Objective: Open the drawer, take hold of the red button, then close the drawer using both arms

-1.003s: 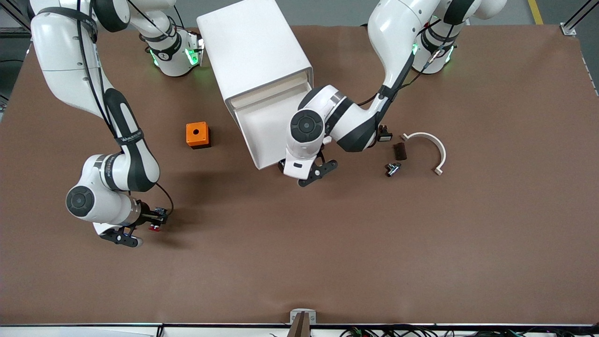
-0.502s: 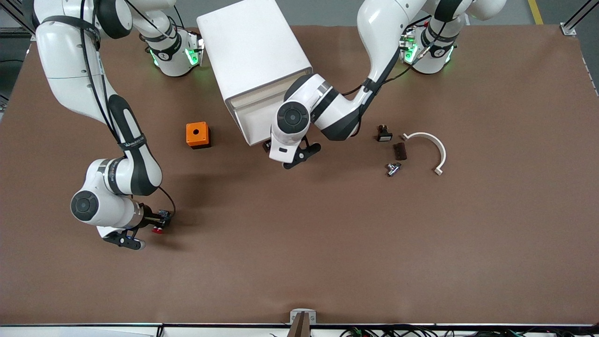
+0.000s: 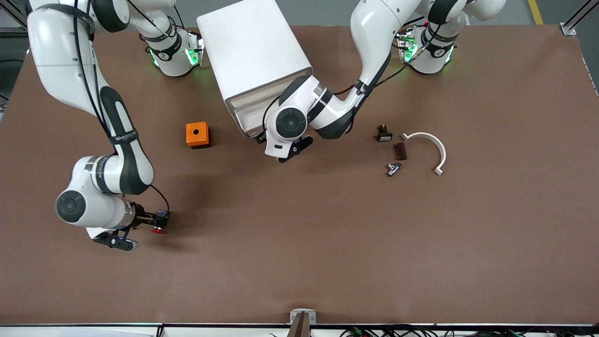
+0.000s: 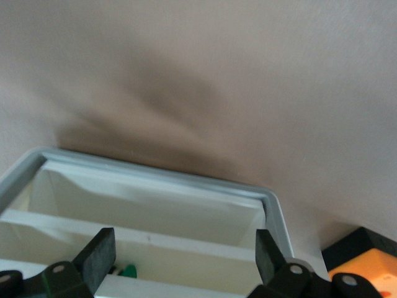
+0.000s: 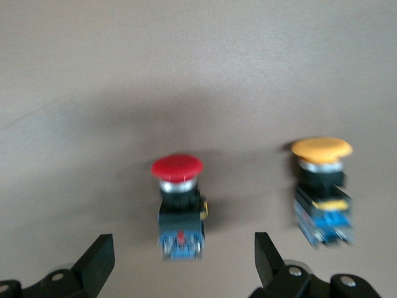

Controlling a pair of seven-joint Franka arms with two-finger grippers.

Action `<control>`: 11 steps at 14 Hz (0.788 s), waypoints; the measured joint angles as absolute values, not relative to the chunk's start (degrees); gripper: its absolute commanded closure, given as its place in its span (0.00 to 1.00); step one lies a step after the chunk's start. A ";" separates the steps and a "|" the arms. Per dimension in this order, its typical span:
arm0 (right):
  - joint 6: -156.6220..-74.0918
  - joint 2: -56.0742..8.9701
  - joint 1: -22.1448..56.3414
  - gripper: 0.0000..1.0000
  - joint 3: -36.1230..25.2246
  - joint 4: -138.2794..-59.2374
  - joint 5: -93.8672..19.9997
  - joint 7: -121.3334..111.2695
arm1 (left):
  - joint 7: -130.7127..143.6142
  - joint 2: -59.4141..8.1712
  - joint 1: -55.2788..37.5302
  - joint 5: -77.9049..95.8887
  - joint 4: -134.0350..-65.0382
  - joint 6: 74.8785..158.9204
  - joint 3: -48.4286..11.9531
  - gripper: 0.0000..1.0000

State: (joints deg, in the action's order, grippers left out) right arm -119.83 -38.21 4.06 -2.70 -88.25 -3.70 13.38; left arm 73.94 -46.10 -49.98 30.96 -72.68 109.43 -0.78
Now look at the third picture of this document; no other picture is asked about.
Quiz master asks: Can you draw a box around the brown table cover sheet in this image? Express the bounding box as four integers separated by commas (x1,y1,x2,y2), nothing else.
0,23,599,326

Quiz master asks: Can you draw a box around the red push button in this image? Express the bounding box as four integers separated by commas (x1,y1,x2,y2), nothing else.
152,210,172,234

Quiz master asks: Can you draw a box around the black cable bundle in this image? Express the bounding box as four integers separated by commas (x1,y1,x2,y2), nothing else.
339,325,599,337

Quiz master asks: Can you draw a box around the orange box with hole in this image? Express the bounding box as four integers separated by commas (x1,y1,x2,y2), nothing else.
186,122,212,149

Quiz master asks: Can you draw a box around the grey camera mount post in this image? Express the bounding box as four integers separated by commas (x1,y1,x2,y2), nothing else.
289,308,317,337

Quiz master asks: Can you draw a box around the white curved bracket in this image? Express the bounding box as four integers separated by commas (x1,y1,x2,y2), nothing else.
401,132,447,176

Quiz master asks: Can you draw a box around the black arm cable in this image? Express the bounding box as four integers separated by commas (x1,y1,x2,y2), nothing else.
73,0,171,220
328,19,443,94

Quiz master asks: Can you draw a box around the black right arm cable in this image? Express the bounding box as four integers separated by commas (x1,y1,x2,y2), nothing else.
73,0,171,220

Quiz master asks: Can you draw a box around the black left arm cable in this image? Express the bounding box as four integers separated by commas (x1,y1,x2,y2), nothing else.
328,19,443,94

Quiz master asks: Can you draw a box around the aluminium frame post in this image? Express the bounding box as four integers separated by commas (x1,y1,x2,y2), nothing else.
559,0,595,37
0,0,33,42

